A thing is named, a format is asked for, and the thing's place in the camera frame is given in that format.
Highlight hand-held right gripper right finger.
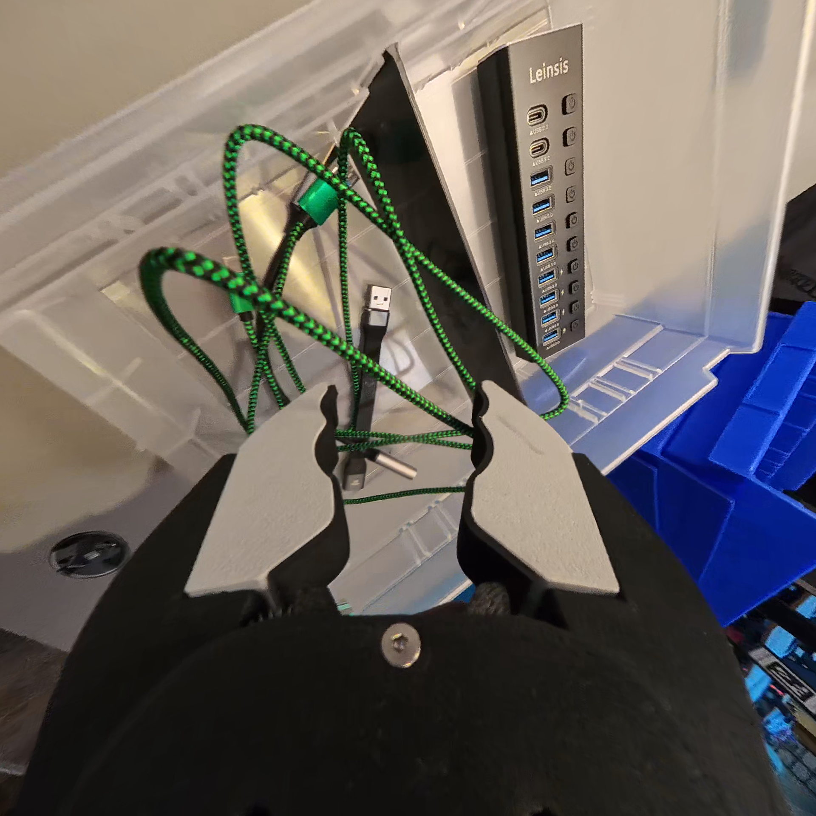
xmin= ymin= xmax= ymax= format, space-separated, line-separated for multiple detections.
xmin=458 ymin=381 xmax=621 ymax=614

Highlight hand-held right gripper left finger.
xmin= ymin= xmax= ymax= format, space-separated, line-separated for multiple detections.
xmin=185 ymin=384 xmax=351 ymax=613

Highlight green braided usb cable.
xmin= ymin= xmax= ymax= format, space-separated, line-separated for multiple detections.
xmin=140 ymin=124 xmax=570 ymax=507

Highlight clear plastic bin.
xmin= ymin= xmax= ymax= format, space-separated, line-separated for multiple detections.
xmin=0 ymin=0 xmax=807 ymax=616

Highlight grey desk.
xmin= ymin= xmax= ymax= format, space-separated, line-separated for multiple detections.
xmin=0 ymin=0 xmax=396 ymax=645

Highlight black multi-port usb hub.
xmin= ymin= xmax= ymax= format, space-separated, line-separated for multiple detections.
xmin=477 ymin=24 xmax=597 ymax=364

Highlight short black usb cable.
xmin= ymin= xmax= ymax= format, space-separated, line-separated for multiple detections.
xmin=338 ymin=285 xmax=419 ymax=493

